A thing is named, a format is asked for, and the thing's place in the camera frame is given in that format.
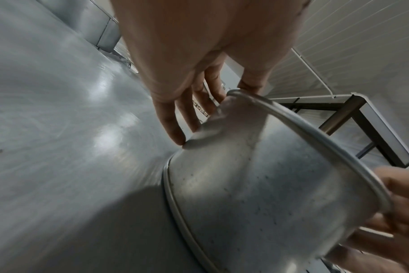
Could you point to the person's right hand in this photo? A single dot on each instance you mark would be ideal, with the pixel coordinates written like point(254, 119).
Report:
point(400, 213)

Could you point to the person's left hand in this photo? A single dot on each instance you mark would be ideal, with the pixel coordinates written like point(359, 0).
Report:
point(177, 40)

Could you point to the round metal bowl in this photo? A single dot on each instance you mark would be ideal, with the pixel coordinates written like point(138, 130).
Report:
point(258, 186)

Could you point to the table with dark metal frame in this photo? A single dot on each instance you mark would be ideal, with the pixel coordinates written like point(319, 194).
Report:
point(366, 120)

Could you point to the white wall conduit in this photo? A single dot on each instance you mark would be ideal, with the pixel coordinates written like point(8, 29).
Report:
point(314, 69)

